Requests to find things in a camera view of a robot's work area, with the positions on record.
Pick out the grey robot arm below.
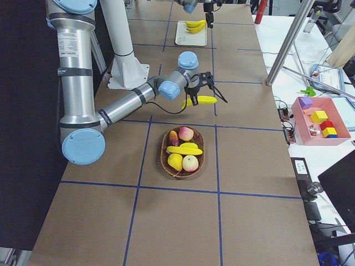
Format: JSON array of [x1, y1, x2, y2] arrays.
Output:
[[174, 0, 217, 29], [46, 1, 202, 165]]

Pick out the yellow lemon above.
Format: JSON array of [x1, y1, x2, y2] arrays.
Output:
[[168, 154, 183, 171]]

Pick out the blue-cased tablet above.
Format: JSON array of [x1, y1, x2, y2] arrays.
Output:
[[310, 64, 345, 91]]

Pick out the red apple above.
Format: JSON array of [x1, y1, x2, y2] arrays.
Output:
[[178, 126, 194, 142]]

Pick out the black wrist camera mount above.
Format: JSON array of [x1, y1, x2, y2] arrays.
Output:
[[199, 71, 228, 103]]

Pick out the grey aluminium post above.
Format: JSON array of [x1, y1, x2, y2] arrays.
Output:
[[266, 0, 315, 86]]

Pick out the yellow banana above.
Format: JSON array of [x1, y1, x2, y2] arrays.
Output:
[[185, 20, 206, 28], [166, 142, 203, 155], [186, 24, 205, 34], [181, 95, 217, 109]]

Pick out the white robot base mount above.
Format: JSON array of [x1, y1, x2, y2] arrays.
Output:
[[100, 0, 150, 90]]

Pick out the red-green mango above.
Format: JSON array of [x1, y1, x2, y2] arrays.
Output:
[[169, 130, 180, 146]]

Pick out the pink plastic bin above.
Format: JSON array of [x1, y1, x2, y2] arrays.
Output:
[[292, 97, 351, 146]]

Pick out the brown wicker basket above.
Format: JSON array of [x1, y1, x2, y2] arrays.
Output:
[[160, 126, 204, 180]]

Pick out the cream bear-print tray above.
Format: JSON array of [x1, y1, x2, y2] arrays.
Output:
[[175, 21, 207, 47]]

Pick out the red bottle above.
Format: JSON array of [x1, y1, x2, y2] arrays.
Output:
[[254, 0, 268, 24]]

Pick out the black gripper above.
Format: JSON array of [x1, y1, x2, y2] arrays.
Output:
[[185, 73, 205, 106], [204, 0, 215, 29]]

